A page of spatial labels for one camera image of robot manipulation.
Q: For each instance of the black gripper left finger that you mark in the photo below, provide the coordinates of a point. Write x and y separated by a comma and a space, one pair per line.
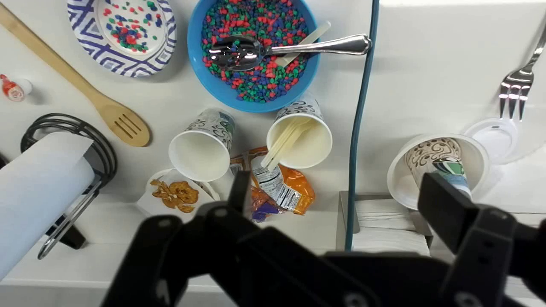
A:
251, 264

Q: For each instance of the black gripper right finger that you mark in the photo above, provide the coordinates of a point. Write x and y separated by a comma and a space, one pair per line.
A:
488, 244

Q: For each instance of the silver metal spoon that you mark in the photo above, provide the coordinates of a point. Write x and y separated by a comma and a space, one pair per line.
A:
238, 49

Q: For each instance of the white plate with pretzels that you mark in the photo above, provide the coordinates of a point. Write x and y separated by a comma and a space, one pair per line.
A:
171, 192

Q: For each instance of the blue bowl of coloured pebbles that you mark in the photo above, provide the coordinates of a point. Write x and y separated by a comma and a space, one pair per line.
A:
267, 85

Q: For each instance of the blue patterned paper plate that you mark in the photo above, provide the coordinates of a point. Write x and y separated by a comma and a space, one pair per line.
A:
132, 37

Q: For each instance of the orange snack wrapper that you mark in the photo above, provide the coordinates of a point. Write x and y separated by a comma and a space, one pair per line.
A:
273, 191

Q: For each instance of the patterned paper cup empty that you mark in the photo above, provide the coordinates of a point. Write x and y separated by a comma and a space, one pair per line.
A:
202, 152

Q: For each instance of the white plastic cup lid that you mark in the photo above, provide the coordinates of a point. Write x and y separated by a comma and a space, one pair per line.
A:
497, 136

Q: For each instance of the paper cup with wooden sticks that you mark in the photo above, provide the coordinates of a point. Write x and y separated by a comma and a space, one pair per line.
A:
313, 145

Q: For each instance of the black paper towel holder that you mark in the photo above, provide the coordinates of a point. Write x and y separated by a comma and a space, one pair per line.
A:
99, 160

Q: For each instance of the wooden slotted spatula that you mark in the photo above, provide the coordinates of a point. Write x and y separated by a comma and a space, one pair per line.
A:
125, 123

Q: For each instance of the small red white bottle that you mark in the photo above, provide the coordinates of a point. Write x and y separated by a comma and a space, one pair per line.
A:
16, 88

